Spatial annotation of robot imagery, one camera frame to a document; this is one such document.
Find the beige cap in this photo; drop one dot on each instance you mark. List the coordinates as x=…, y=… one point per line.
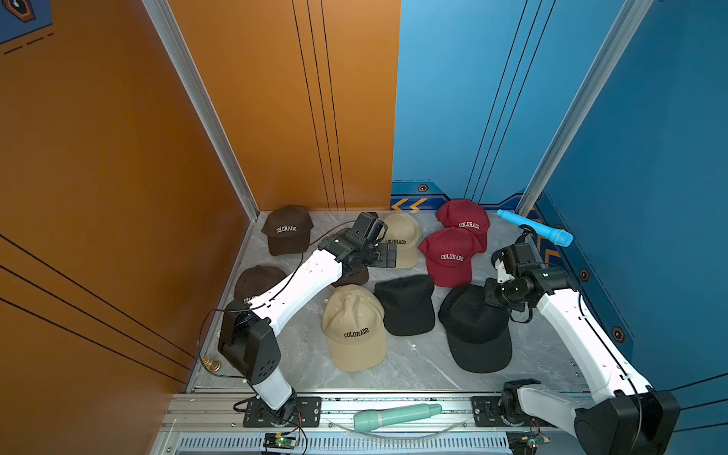
x=404, y=232
x=353, y=323

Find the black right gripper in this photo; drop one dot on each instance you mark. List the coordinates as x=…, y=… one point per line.
x=489, y=285

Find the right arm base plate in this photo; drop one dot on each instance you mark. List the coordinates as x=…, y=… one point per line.
x=488, y=412

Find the green microphone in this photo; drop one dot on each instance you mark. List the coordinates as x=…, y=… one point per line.
x=367, y=421

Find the blue microphone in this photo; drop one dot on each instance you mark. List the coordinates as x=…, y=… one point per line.
x=558, y=237

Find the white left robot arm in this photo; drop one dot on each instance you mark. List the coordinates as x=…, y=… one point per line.
x=248, y=336

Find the aluminium corner post left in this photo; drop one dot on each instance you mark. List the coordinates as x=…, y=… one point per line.
x=167, y=28

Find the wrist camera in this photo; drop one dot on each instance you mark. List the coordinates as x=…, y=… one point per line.
x=369, y=228
x=511, y=261

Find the brass knob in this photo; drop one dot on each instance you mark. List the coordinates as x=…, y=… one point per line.
x=212, y=366

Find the circuit board right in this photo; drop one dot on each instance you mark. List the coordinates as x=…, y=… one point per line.
x=525, y=444

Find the beige cap front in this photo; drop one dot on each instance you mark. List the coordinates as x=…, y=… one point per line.
x=353, y=323

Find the brown cap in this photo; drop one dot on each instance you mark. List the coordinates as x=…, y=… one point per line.
x=288, y=230
x=358, y=277
x=255, y=281

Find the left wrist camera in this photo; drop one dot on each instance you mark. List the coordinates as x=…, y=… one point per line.
x=369, y=228

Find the beige cap back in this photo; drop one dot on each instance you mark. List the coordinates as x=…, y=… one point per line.
x=404, y=232

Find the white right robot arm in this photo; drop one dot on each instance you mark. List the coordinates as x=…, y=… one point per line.
x=628, y=417

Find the maroon cap back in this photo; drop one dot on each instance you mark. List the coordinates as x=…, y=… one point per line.
x=468, y=215

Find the aluminium corner post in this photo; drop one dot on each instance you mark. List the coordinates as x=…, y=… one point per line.
x=167, y=28
x=626, y=24

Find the aluminium front rail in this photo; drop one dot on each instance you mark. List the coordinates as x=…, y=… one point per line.
x=213, y=424

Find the maroon cap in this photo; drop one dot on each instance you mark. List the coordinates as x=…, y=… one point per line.
x=468, y=215
x=449, y=253

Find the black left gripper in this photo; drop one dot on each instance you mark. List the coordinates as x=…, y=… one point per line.
x=382, y=260

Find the black cap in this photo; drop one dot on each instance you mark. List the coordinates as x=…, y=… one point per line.
x=477, y=332
x=407, y=303

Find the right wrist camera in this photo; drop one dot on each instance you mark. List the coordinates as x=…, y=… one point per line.
x=511, y=261

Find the maroon cap front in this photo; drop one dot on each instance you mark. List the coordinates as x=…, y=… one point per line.
x=449, y=253

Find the aluminium corner post right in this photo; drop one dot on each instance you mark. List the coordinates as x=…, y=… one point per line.
x=626, y=24

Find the green circuit board left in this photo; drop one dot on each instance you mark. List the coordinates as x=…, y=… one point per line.
x=280, y=442

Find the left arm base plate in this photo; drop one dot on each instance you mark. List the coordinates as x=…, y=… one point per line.
x=303, y=411

